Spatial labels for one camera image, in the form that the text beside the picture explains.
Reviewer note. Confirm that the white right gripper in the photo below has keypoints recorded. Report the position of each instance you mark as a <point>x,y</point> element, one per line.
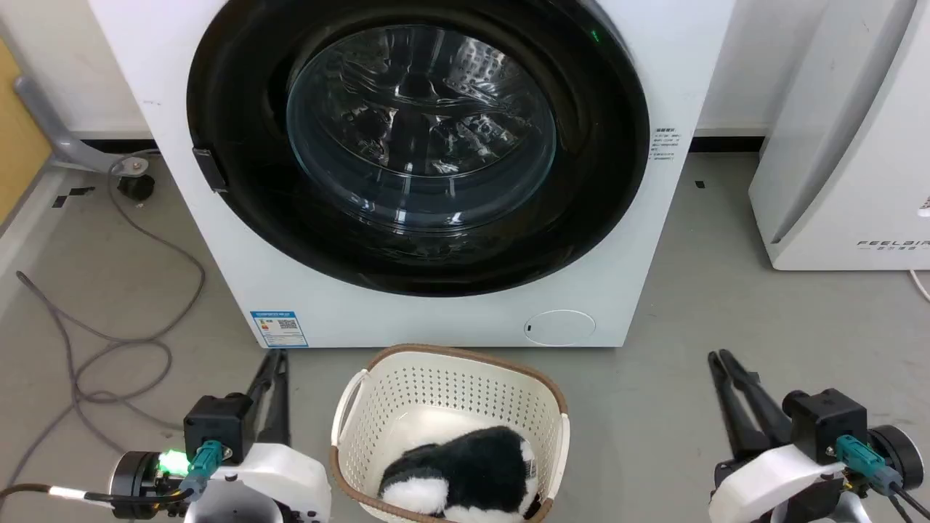
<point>777,483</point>

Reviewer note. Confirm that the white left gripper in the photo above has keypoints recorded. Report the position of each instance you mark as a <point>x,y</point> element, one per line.
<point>280,483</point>

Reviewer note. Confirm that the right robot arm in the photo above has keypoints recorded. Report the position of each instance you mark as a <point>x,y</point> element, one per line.
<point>897,454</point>

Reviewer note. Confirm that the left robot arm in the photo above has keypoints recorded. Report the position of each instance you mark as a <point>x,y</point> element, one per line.
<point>138,476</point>

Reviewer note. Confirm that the round black glass washer door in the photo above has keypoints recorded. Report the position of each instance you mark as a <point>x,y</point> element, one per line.
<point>240,218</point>

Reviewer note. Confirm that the white front-load washing machine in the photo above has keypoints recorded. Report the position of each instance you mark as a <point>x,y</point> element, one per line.
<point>676,65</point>

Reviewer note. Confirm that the blue energy label sticker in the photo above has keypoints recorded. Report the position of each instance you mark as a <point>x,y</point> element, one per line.
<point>279,329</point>

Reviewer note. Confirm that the cream perforated laundry basket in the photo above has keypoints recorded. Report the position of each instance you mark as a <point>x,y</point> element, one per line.
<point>407,396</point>

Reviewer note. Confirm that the round white filter cover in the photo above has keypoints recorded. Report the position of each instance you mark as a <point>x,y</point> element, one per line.
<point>559,327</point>

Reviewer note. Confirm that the black and white plush toy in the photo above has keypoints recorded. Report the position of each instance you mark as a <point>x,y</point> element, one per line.
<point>472,465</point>

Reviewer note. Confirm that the black caster wheel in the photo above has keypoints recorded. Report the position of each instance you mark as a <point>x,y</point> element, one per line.
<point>136,188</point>

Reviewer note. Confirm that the small printed text sticker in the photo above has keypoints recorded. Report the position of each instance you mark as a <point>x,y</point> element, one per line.
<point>665,146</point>

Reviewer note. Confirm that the white air purifier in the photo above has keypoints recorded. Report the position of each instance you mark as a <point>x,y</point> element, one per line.
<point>857,145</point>

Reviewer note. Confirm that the grey metal stand leg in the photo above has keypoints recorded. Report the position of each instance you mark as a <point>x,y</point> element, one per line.
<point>51,123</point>

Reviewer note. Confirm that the wooden board panel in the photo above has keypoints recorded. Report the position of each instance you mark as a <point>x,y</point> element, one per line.
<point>14,138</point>

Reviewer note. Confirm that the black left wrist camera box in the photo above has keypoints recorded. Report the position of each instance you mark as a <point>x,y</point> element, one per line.
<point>216,425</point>

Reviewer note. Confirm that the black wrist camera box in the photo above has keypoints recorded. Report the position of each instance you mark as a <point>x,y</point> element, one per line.
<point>216,425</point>
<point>828,425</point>

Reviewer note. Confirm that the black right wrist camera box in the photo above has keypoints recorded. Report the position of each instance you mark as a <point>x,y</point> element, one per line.
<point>828,425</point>

